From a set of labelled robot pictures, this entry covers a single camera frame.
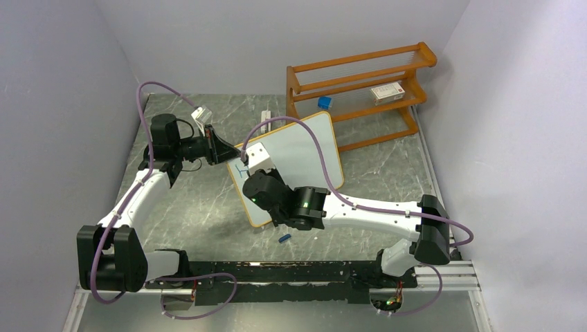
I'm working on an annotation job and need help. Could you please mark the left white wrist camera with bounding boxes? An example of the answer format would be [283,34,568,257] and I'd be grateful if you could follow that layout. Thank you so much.
[190,105,212,136]

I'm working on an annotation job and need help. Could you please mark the small blue box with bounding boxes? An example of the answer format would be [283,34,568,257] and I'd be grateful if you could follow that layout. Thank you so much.
[317,96,333,110]

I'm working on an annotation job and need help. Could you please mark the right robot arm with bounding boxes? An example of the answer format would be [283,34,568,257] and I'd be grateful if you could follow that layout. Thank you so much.
[242,171,451,286]

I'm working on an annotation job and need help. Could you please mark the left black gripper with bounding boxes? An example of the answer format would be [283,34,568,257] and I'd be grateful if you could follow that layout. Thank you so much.
[173,124,242,166]

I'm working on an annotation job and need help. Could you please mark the yellow framed whiteboard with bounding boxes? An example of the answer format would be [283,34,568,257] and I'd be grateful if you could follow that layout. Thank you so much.
[227,111,345,228]

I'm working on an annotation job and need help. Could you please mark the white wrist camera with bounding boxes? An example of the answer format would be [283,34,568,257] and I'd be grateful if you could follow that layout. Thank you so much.
[190,105,212,136]
[245,142,276,174]

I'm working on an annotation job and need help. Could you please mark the white whiteboard stand piece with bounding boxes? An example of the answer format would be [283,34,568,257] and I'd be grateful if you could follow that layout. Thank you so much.
[260,110,272,134]

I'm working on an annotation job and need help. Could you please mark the orange wooden shelf rack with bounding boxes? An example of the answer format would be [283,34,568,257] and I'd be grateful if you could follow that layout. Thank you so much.
[286,41,437,151]

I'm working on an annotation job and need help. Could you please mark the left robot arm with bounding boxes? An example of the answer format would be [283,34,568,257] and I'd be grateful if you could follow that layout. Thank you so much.
[76,113,240,293]

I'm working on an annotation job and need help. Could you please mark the white red carton box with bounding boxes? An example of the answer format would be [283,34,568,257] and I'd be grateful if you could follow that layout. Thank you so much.
[370,82,406,105]

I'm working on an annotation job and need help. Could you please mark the blue marker cap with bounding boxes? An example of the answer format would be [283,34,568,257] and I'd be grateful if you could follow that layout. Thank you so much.
[278,234,291,243]

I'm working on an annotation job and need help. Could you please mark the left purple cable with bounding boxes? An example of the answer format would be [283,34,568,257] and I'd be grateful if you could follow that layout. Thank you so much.
[89,82,198,306]

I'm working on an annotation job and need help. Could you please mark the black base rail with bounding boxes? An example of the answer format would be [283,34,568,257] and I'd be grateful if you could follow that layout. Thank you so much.
[145,261,417,306]

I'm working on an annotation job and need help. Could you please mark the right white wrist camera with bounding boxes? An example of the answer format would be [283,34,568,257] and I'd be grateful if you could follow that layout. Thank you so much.
[245,142,276,174]

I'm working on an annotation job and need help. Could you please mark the aluminium frame profile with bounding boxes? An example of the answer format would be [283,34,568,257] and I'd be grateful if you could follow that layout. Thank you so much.
[64,261,491,331]

